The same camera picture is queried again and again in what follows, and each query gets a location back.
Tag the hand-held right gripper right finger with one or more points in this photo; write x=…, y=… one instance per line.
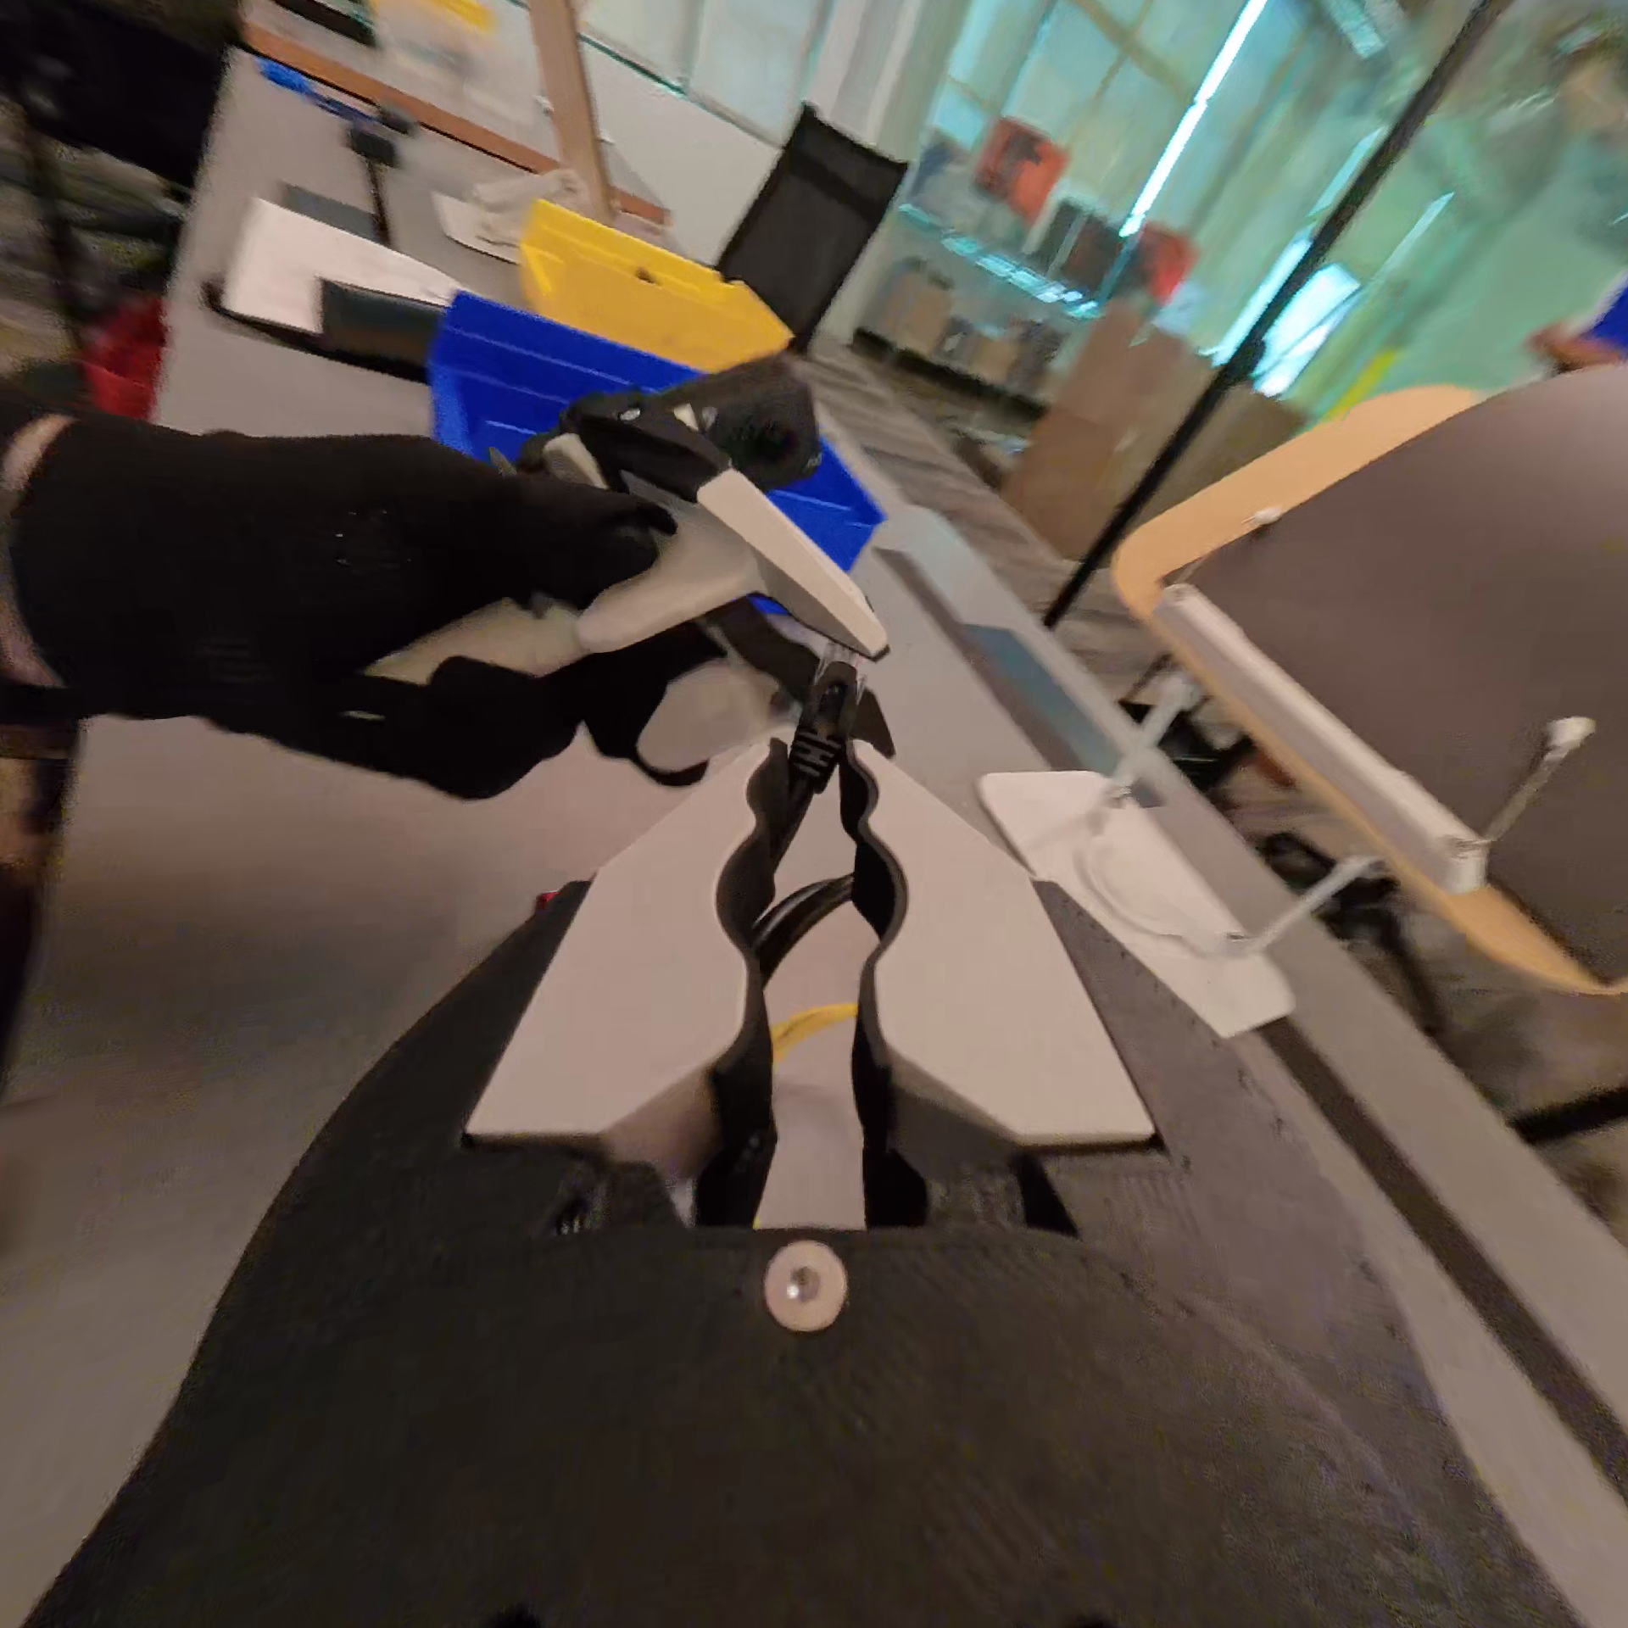
x=1003, y=1004

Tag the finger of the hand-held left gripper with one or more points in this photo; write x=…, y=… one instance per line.
x=773, y=659
x=788, y=560

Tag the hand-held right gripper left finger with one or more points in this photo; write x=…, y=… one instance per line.
x=609, y=993

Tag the person's left hand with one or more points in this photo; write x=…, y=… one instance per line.
x=318, y=586

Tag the yellow plastic bin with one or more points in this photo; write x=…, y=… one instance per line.
x=635, y=300

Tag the blue plastic bin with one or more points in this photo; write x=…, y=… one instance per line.
x=509, y=369

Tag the black office chair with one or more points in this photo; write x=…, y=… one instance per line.
x=801, y=216

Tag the dark tablet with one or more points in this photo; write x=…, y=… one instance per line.
x=375, y=324

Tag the tilted board on stand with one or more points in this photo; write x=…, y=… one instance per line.
x=565, y=103

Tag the cardboard box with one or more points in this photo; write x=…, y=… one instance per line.
x=1119, y=434

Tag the storage shelf rack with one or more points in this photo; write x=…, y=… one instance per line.
x=1016, y=255

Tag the white paper sheet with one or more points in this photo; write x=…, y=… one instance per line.
x=318, y=255

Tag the wooden side table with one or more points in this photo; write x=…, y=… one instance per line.
x=420, y=103

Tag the red container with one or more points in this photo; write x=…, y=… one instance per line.
x=126, y=363

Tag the wood-rimmed dark board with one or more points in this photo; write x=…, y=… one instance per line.
x=1462, y=573

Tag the black partition post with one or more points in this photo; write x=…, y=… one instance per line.
x=1264, y=318

